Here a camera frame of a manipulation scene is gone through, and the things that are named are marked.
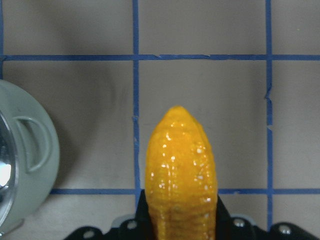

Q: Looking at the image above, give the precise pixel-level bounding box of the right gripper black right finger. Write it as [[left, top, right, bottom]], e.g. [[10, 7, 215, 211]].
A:
[[216, 198, 319, 240]]

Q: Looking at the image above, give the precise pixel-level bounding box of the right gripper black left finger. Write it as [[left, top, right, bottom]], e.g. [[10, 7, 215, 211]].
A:
[[65, 190, 156, 240]]

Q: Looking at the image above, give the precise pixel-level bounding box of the yellow corn cob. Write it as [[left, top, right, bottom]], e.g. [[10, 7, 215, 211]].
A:
[[145, 106, 218, 240]]

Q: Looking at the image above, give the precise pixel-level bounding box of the glass pot lid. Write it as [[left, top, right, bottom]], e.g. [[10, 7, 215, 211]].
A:
[[0, 109, 16, 198]]

